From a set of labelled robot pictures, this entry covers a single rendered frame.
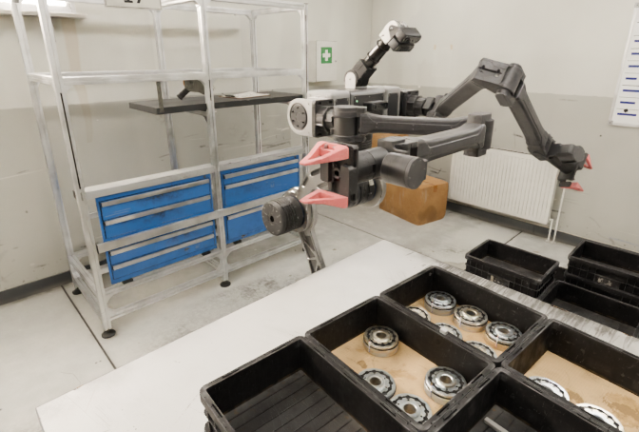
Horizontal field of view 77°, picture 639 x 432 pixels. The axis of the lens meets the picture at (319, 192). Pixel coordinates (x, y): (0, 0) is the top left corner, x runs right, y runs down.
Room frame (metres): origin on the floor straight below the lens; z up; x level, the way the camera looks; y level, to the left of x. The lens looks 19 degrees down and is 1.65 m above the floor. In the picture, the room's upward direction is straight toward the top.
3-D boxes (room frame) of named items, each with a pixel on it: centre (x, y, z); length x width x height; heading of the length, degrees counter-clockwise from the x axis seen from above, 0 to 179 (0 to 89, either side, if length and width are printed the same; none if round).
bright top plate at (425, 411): (0.73, -0.21, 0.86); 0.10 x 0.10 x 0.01
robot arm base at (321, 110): (1.31, -0.03, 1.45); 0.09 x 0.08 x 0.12; 134
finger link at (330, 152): (0.65, -0.01, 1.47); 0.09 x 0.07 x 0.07; 135
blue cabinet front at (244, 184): (2.94, 0.42, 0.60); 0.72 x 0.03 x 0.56; 134
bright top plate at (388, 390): (0.81, -0.14, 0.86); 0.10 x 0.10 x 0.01
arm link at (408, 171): (0.73, -0.15, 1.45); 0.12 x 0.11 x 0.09; 135
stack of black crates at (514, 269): (1.98, -1.05, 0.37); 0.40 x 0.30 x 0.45; 44
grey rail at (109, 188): (2.69, 0.73, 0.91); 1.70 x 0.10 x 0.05; 134
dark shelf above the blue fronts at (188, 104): (3.01, 0.69, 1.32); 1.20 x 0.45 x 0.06; 134
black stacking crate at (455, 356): (0.86, -0.19, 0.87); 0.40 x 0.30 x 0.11; 40
